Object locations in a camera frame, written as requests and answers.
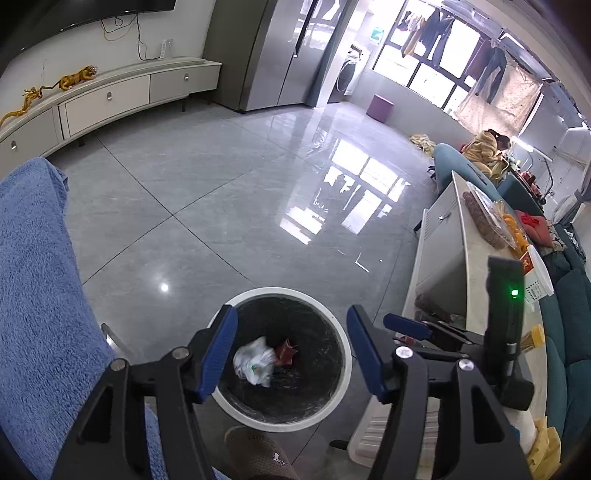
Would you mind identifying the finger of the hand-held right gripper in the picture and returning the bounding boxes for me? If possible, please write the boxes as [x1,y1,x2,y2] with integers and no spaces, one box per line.
[383,313,485,352]
[413,347,485,371]

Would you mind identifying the silver refrigerator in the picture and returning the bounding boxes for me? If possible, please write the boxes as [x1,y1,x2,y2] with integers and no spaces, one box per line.
[208,0,361,113]

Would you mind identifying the purple cube stool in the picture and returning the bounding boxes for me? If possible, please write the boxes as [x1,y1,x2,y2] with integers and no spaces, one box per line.
[367,93,393,121]

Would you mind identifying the person's brown slipper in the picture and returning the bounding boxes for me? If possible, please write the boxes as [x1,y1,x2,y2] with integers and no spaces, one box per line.
[224,425,301,480]

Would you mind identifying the hanging yellow garment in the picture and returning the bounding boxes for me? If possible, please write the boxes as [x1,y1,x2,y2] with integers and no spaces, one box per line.
[401,11,428,57]

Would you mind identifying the hanging patterned beige blanket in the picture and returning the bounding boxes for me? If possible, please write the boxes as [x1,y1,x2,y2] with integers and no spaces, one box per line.
[457,60,543,137]

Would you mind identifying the red box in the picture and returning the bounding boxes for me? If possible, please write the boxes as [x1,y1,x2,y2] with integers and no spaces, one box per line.
[515,244,536,276]

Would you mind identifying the golden dragon figurine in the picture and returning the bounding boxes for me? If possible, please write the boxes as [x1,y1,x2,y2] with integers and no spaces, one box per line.
[0,85,61,127]

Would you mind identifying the black television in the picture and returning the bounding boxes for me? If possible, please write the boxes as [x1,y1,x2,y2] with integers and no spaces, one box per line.
[0,0,177,63]

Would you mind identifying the hanging dark blue garments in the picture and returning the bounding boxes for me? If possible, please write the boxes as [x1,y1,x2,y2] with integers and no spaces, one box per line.
[418,9,456,71]

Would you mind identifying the round white-rimmed trash bin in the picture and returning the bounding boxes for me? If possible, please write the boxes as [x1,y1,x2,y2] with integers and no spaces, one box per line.
[206,287,352,432]

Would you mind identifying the black wall cable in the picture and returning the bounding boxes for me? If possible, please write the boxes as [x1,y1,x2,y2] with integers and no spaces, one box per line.
[100,13,162,62]

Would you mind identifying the hanging blue jeans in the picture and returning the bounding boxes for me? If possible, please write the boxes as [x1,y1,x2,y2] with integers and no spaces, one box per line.
[473,46,508,104]

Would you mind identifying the teal sofa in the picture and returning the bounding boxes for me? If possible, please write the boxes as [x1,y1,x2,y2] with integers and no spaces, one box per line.
[496,175,591,446]

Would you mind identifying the white coffee table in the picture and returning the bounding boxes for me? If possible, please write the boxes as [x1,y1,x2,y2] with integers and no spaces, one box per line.
[348,171,555,467]

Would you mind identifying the hanging dark red garment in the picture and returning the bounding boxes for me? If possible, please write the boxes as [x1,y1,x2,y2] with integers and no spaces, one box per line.
[462,39,492,87]

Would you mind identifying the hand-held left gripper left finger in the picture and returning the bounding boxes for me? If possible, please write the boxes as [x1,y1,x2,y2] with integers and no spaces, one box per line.
[51,305,239,480]

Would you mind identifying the pile of oranges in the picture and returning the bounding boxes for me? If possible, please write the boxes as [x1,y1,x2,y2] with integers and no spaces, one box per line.
[501,212,530,248]

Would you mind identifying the crumpled clear plastic bag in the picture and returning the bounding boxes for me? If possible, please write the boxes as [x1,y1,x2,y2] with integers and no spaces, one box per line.
[233,336,278,387]

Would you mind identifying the red cloth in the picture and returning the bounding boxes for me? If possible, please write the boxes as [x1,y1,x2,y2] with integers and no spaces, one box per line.
[514,210,553,246]

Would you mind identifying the white printed box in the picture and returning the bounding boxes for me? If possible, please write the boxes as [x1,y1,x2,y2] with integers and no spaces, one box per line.
[525,244,555,304]

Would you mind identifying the metal chair leg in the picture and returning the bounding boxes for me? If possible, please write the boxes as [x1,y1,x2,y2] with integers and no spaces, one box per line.
[100,323,136,361]

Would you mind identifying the white tissue roll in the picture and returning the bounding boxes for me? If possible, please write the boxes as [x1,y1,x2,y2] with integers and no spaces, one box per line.
[503,408,539,452]

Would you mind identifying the clear snack tray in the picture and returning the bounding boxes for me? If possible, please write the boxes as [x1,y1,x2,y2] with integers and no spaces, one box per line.
[463,182,520,250]

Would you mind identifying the golden tiger figurine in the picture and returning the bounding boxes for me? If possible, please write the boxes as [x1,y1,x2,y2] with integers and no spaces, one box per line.
[58,65,99,90]

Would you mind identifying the white washing machine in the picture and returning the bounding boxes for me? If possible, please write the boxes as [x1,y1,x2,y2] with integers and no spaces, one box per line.
[335,44,370,96]

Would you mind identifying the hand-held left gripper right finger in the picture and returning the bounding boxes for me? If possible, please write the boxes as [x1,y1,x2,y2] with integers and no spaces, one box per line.
[346,305,532,480]

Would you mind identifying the white television cabinet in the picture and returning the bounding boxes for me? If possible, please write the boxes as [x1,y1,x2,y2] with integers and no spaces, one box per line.
[0,55,223,168]

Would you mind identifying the dark red wrapper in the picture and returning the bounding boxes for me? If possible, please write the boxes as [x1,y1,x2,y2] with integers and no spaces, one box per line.
[276,338,298,365]

